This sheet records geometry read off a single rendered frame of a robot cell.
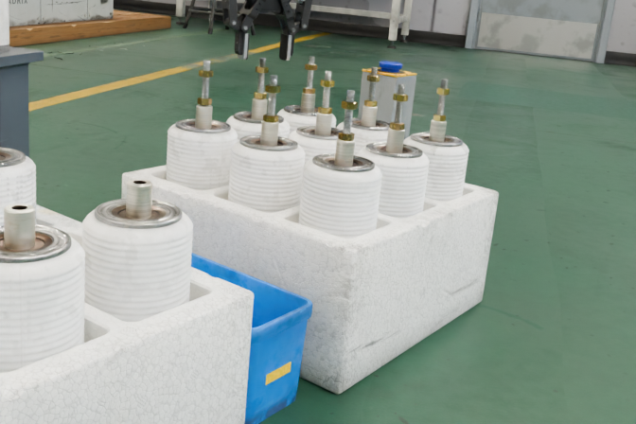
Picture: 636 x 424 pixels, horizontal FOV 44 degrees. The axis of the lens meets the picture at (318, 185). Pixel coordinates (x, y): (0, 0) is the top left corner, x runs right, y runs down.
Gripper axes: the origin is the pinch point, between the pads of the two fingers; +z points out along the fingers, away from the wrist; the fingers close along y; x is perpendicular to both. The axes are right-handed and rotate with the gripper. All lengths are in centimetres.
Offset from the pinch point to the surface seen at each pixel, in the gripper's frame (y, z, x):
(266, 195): 8.5, 15.6, 19.8
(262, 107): 0.2, 8.2, 1.2
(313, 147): -1.1, 11.1, 14.3
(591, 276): -57, 35, 20
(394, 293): -3.4, 25.3, 32.5
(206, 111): 11.0, 7.7, 5.7
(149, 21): -114, 30, -379
